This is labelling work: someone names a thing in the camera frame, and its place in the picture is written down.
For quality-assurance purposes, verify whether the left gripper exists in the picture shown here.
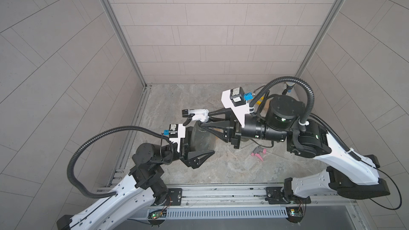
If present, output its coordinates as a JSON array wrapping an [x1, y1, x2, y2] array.
[[154, 128, 210, 170]]

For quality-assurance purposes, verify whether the grey bottle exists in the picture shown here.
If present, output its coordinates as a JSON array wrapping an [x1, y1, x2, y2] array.
[[190, 121, 216, 152]]

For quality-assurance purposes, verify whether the black white spray nozzle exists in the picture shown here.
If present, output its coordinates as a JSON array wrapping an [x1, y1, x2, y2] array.
[[182, 109, 209, 126]]

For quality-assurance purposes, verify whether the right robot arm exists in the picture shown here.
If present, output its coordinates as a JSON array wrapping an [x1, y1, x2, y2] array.
[[194, 94, 390, 200]]

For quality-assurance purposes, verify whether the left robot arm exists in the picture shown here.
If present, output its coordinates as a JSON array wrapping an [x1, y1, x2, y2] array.
[[57, 124, 216, 230]]

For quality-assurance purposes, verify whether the pink grey spray nozzle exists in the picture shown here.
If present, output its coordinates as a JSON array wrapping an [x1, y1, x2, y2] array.
[[251, 146, 266, 162]]

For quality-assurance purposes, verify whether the microphone on black stand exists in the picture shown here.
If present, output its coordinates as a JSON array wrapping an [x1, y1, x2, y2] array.
[[282, 82, 296, 95]]

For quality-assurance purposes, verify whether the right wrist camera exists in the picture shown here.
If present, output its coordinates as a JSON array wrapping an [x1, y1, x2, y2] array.
[[221, 87, 254, 127]]

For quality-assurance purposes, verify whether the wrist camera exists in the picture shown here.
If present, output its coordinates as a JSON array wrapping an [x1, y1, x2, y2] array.
[[221, 87, 254, 127], [164, 124, 186, 152]]

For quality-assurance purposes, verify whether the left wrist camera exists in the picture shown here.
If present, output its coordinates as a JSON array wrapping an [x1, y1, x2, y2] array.
[[164, 124, 186, 152]]

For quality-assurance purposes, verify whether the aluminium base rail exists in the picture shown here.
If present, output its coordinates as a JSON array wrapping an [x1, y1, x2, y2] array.
[[102, 183, 356, 226]]

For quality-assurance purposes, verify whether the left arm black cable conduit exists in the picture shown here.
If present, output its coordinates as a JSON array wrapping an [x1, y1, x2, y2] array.
[[66, 126, 170, 199]]

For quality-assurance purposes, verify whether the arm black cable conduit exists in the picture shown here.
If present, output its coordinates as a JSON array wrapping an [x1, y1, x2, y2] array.
[[66, 126, 170, 199], [249, 76, 362, 162]]

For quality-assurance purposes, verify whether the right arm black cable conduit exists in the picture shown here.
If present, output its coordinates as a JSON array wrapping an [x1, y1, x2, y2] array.
[[249, 76, 362, 162]]

